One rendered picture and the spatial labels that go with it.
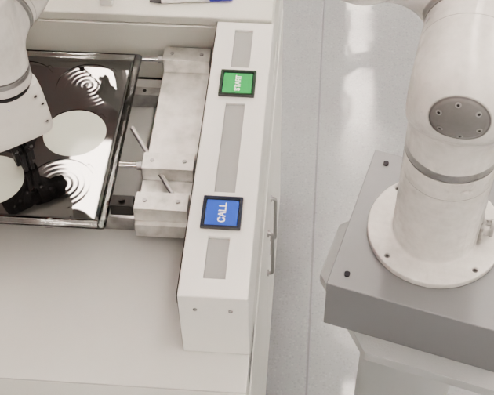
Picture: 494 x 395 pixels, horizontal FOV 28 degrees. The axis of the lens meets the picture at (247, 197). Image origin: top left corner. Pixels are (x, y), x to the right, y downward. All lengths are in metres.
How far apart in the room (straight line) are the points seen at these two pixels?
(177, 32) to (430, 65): 0.72
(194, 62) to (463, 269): 0.59
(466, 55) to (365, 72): 1.95
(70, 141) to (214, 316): 0.41
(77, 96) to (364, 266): 0.57
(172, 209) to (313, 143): 1.36
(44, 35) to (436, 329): 0.84
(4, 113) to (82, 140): 0.19
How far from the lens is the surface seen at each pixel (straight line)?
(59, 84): 1.67
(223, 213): 1.37
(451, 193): 1.25
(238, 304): 1.30
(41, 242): 1.56
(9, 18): 1.33
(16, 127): 1.46
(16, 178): 1.54
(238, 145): 1.46
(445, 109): 1.05
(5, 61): 1.36
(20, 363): 1.44
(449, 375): 1.41
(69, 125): 1.60
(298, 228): 2.57
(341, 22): 3.16
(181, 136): 1.58
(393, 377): 1.61
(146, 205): 1.46
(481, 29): 1.07
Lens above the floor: 2.03
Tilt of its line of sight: 50 degrees down
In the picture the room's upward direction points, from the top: 1 degrees counter-clockwise
